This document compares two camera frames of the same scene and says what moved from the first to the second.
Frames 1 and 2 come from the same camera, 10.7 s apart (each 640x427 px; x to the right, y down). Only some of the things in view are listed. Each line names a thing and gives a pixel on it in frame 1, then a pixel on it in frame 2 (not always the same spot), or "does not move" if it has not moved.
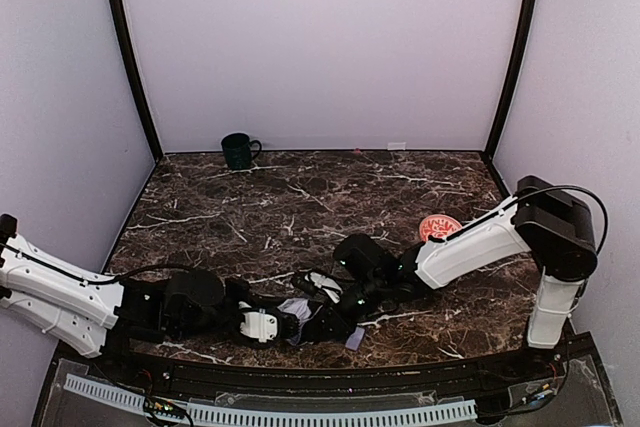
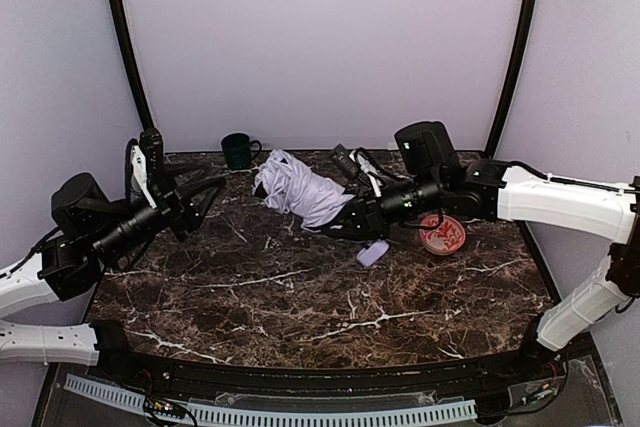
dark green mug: x=237 y=150 does not move
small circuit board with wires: x=156 y=406 does not move
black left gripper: x=289 y=326 to x=175 y=208
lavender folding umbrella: x=301 y=310 to x=310 y=197
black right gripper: x=333 y=320 to x=364 y=214
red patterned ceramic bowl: x=439 y=226 does not move
